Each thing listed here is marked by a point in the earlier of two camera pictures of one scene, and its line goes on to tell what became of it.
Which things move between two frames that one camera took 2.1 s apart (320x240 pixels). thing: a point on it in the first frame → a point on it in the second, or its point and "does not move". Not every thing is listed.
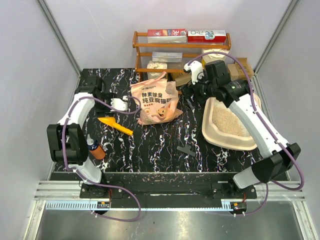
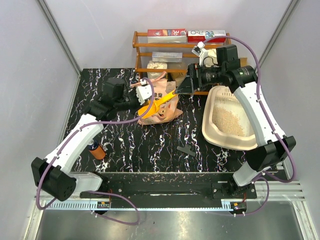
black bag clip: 186,149 does not move
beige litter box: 221,127 does not move
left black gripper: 109,96 → 134,93
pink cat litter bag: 159,99 does not move
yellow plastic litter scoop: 111,121 → 155,106
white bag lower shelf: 156,65 does not move
